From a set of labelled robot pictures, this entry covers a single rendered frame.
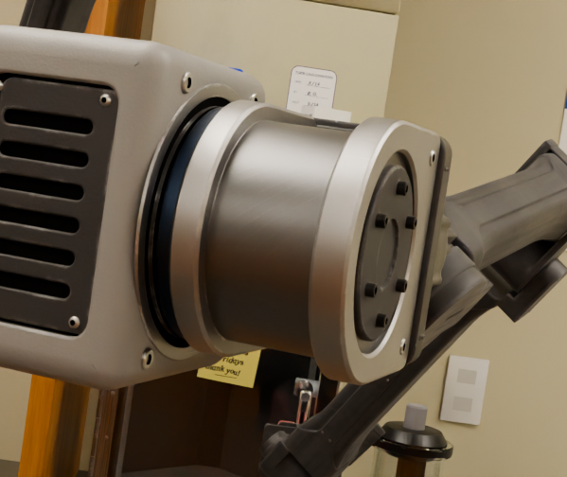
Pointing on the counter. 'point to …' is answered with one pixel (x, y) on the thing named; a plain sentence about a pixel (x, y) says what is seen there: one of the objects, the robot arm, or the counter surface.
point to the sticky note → (234, 369)
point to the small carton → (327, 113)
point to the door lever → (303, 389)
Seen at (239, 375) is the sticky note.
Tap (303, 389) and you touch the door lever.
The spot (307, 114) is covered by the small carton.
